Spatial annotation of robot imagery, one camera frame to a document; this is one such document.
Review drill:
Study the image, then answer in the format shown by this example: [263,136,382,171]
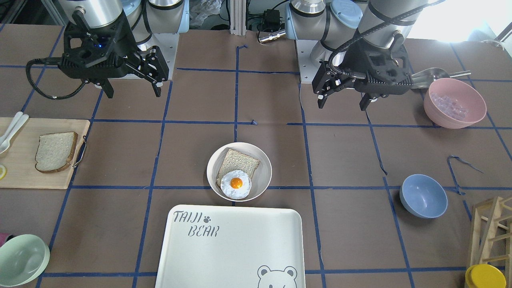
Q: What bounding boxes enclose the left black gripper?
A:
[312,31,413,111]

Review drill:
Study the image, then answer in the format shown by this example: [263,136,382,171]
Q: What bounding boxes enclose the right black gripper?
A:
[58,10,169,99]

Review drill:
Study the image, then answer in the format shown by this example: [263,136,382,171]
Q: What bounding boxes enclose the bread slice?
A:
[216,149,261,187]
[35,132,78,174]

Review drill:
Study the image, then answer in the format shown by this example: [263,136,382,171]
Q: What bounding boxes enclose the cream round plate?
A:
[206,142,272,202]

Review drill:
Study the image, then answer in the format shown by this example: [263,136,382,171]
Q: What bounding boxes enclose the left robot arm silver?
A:
[285,0,440,111]

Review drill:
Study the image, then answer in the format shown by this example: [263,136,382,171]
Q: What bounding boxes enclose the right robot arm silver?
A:
[58,0,190,98]

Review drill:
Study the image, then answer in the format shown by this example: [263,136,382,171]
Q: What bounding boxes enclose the bread slice on plate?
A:
[216,149,261,187]

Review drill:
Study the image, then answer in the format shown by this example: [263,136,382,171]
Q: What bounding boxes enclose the metal scoop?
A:
[411,68,472,89]

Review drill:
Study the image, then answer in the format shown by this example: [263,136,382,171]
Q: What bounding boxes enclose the pink bowl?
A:
[424,78,488,129]

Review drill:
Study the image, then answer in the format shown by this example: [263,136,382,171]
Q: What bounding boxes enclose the ice cubes in bowl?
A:
[430,93,468,120]

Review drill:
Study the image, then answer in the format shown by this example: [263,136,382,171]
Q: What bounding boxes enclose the blue bowl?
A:
[399,174,448,219]

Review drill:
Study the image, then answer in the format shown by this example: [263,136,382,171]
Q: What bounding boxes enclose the wooden cutting board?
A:
[0,117,90,189]

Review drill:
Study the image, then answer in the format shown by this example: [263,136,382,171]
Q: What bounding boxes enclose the white plastic fork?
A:
[0,111,23,144]

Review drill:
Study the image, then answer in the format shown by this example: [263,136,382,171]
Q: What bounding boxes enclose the white plastic spoon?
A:
[0,114,29,154]

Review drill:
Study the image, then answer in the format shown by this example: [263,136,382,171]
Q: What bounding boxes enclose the fried egg toy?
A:
[220,170,251,199]

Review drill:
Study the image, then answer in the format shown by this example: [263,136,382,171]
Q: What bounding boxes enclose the cream bear tray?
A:
[155,204,306,288]

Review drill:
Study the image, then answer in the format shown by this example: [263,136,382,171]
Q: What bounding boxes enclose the wooden rack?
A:
[468,196,511,281]

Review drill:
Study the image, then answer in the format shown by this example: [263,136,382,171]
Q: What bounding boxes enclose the pink cloth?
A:
[0,233,15,246]

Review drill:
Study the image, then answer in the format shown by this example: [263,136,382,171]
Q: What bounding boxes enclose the green bowl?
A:
[0,234,50,287]

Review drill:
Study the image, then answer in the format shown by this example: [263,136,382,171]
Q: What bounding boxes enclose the yellow cup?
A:
[464,264,507,288]

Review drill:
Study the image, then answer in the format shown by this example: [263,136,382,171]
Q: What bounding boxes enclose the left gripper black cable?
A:
[329,0,446,74]

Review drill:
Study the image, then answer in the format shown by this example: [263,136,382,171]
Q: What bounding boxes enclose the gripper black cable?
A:
[26,58,89,100]
[329,0,446,74]

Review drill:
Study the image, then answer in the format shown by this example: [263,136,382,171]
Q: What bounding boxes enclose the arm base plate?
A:
[296,40,332,84]
[116,32,180,80]

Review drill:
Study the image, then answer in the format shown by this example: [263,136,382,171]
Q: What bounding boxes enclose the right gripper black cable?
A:
[26,58,89,100]

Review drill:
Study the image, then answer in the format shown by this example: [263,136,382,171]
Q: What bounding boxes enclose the aluminium frame post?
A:
[229,0,247,37]

